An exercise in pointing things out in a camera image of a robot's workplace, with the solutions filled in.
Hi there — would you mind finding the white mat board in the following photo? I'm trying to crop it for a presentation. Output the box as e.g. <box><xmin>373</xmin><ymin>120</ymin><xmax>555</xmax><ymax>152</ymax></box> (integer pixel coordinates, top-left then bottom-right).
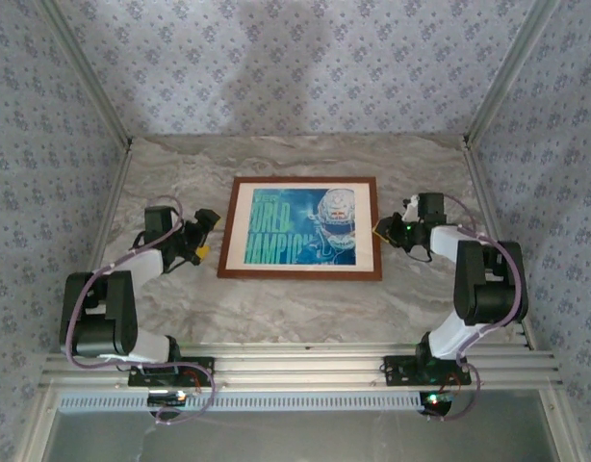
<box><xmin>222</xmin><ymin>181</ymin><xmax>377</xmax><ymax>273</ymax></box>

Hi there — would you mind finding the blue poster photo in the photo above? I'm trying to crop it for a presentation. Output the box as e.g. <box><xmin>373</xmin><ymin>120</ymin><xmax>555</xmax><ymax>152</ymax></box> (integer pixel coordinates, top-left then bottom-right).
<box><xmin>241</xmin><ymin>186</ymin><xmax>360</xmax><ymax>267</ymax></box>

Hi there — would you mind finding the brown wooden picture frame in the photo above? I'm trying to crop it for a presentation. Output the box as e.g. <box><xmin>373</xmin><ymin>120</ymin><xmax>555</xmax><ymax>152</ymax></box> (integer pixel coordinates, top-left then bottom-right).
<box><xmin>217</xmin><ymin>176</ymin><xmax>384</xmax><ymax>282</ymax></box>

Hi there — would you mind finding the grey metal panel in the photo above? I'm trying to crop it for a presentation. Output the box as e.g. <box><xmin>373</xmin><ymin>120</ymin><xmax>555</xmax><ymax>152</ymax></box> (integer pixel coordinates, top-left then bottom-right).
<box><xmin>44</xmin><ymin>408</ymin><xmax>561</xmax><ymax>462</ymax></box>

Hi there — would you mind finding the aluminium side rail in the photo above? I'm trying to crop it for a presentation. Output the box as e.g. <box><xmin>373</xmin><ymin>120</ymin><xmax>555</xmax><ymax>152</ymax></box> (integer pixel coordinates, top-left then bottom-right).
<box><xmin>59</xmin><ymin>141</ymin><xmax>136</xmax><ymax>355</ymax></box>
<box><xmin>461</xmin><ymin>139</ymin><xmax>540</xmax><ymax>352</ymax></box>

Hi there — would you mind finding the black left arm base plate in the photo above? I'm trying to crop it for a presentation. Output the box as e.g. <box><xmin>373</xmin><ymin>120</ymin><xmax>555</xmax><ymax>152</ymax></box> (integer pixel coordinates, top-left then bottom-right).
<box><xmin>128</xmin><ymin>356</ymin><xmax>216</xmax><ymax>389</ymax></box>

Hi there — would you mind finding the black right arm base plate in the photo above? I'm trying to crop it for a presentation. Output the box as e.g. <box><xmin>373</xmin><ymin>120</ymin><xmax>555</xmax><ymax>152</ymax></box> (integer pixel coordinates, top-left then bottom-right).
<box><xmin>382</xmin><ymin>355</ymin><xmax>473</xmax><ymax>388</ymax></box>

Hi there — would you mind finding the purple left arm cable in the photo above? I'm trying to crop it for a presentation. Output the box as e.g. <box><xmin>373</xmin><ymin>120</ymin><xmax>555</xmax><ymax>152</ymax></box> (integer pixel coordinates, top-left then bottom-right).
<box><xmin>64</xmin><ymin>195</ymin><xmax>218</xmax><ymax>425</ymax></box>

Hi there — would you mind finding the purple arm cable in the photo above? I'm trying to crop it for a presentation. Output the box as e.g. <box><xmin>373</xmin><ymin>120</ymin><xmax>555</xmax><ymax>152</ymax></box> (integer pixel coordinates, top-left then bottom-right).
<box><xmin>64</xmin><ymin>195</ymin><xmax>218</xmax><ymax>425</ymax></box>
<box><xmin>427</xmin><ymin>192</ymin><xmax>527</xmax><ymax>423</ymax></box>

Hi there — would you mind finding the aluminium mounting rail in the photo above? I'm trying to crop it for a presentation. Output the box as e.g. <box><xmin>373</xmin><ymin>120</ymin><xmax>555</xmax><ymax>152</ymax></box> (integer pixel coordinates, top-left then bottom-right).
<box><xmin>39</xmin><ymin>342</ymin><xmax>564</xmax><ymax>389</ymax></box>

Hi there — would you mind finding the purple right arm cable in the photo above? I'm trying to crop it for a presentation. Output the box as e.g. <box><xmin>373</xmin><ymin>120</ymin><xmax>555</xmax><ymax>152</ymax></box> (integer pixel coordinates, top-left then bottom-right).
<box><xmin>427</xmin><ymin>192</ymin><xmax>527</xmax><ymax>423</ymax></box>

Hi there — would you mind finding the grey slotted cable duct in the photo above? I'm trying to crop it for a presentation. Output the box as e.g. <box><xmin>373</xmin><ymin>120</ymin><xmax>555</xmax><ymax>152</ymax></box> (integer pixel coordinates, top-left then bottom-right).
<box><xmin>57</xmin><ymin>390</ymin><xmax>426</xmax><ymax>414</ymax></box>

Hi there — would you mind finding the aluminium corner post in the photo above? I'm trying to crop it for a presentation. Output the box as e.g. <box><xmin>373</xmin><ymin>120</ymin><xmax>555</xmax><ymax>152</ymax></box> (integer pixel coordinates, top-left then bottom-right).
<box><xmin>35</xmin><ymin>0</ymin><xmax>134</xmax><ymax>148</ymax></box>
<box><xmin>462</xmin><ymin>0</ymin><xmax>564</xmax><ymax>148</ymax></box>

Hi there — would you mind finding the aluminium frame leg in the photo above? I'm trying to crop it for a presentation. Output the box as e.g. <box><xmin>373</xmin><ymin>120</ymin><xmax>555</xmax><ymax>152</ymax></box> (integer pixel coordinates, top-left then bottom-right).
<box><xmin>538</xmin><ymin>389</ymin><xmax>585</xmax><ymax>462</ymax></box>
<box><xmin>15</xmin><ymin>389</ymin><xmax>61</xmax><ymax>462</ymax></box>

